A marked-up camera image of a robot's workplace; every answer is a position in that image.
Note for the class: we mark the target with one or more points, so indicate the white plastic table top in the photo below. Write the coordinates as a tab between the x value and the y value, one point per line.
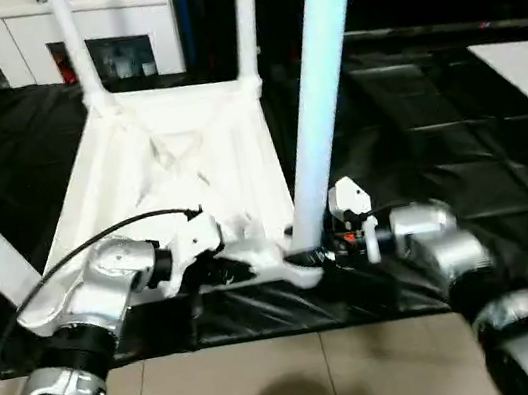
162	164

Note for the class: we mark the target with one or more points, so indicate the long black rail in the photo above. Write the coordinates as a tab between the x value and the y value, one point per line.
443	28

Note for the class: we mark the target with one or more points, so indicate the black plastic mat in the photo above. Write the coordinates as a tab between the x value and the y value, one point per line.
441	168

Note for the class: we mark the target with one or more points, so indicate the white cabinet with glass doors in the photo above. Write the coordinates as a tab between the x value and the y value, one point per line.
112	15

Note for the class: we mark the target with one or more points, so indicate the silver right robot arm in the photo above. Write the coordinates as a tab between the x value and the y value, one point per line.
455	246

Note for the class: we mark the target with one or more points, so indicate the white flat board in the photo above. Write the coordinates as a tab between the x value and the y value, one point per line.
526	67

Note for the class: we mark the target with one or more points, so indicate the dark blue upright panel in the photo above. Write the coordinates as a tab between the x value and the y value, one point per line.
186	18

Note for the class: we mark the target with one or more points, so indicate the red item behind glass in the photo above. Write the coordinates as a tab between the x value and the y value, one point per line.
65	71

